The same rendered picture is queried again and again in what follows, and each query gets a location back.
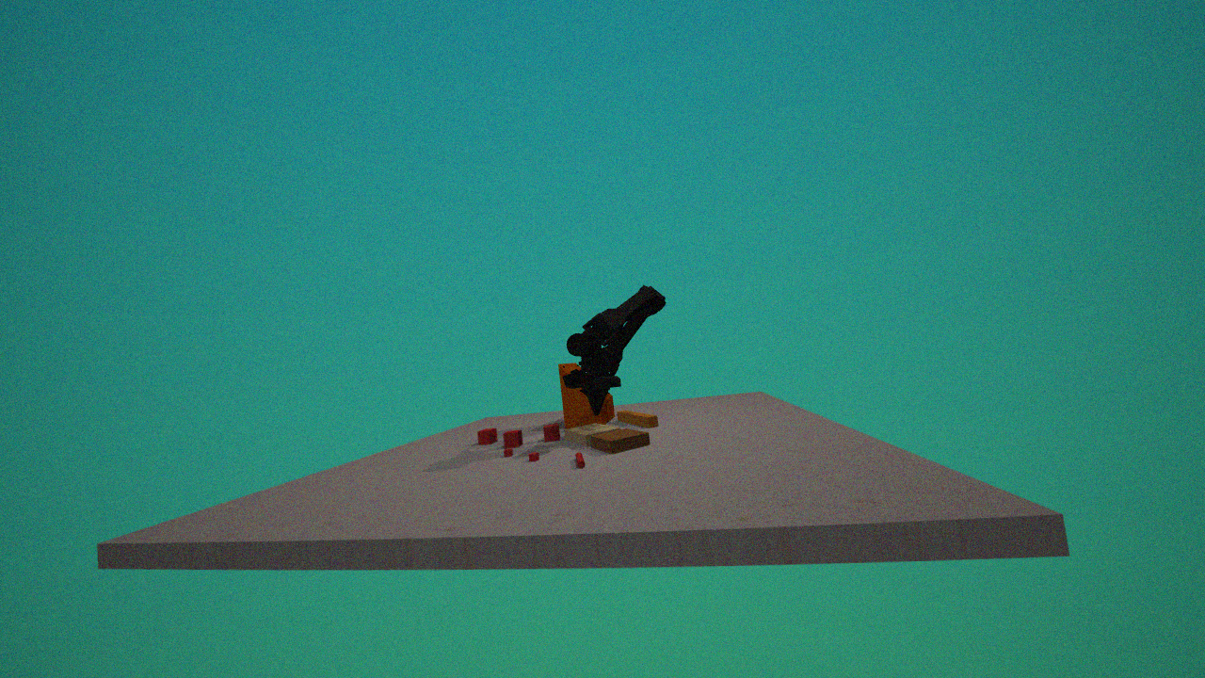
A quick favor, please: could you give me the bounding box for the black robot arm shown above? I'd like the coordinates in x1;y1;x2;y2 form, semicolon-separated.
562;285;666;388

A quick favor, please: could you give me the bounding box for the orange flat bar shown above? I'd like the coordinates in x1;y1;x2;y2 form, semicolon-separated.
617;411;659;428

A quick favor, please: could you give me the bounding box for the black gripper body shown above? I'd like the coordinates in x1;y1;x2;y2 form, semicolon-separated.
571;356;621;390

